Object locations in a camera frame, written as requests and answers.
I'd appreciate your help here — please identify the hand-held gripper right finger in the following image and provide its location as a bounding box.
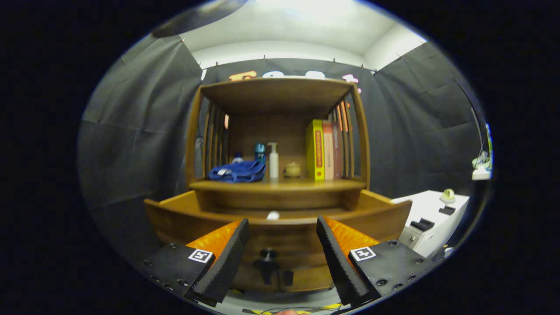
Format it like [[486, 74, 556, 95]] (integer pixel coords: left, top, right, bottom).
[[316, 214, 434, 307]]

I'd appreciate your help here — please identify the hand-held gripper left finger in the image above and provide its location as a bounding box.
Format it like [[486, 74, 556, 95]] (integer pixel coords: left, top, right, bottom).
[[142, 218, 251, 308]]

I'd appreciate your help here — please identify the wooden drawer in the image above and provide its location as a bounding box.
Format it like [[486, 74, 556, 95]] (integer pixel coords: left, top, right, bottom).
[[143, 189, 413, 270]]

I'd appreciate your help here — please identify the wooden cabinet door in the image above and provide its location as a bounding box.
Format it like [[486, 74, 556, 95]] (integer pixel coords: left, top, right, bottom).
[[280, 265, 335, 293], [232, 262, 283, 293]]

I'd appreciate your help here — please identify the wooden countertop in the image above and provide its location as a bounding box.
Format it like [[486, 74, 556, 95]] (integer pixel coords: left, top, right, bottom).
[[189, 177, 367, 192]]

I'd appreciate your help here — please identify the white side cabinet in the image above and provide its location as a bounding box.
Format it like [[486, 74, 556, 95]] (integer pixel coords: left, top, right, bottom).
[[391, 190, 471, 259]]

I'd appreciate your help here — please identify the wooden cabinet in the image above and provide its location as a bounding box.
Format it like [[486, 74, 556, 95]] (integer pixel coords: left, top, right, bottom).
[[185, 77, 371, 293]]

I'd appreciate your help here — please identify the blue folded towel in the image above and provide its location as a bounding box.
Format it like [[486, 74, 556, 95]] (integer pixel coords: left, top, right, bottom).
[[208, 160, 266, 183]]

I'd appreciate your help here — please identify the white pump bottle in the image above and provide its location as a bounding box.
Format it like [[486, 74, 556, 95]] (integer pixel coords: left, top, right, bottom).
[[267, 142, 280, 179]]

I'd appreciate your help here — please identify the brown book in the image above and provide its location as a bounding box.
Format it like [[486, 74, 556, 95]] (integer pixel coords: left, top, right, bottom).
[[332, 122, 344, 179]]

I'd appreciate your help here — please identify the beige book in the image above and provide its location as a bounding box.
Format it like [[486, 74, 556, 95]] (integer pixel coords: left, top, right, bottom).
[[322, 120, 335, 180]]

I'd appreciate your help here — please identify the yellow book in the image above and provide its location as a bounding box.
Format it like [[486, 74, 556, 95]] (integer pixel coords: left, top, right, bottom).
[[306, 119, 325, 182]]

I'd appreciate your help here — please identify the white power strip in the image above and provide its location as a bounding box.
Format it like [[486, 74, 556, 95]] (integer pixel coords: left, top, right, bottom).
[[472, 151, 493, 181]]

